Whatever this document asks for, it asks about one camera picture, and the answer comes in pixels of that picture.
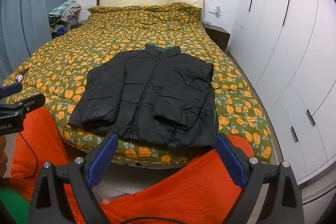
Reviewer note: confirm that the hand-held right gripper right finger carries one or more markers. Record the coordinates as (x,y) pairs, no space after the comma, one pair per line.
(231,161)

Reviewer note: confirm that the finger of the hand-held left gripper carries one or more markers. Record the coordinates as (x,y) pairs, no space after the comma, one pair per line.
(10,89)
(31,102)

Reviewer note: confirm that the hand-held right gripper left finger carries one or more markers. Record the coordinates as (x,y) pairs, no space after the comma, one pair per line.
(101,161)

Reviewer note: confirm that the black puffer jacket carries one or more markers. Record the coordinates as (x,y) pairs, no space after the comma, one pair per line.
(147,98)

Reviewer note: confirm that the pile of mixed clothes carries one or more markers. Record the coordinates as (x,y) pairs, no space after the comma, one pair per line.
(64,16)

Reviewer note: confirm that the person's orange fleece clothing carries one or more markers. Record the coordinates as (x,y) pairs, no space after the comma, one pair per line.
(183,187)

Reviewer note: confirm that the floral olive orange quilt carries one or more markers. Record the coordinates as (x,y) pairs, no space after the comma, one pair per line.
(78,56)

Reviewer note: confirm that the blue-grey curtain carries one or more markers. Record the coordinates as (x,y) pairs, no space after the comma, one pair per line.
(31,16)

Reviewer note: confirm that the green cloth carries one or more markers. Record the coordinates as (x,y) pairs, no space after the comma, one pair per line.
(13,200)

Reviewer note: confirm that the white wardrobe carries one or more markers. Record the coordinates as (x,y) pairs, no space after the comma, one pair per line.
(288,56)

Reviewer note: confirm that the dark wooden nightstand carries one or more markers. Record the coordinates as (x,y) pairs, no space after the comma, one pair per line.
(218,33)

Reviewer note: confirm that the white wall socket panel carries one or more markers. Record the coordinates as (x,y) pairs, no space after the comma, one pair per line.
(216,10)

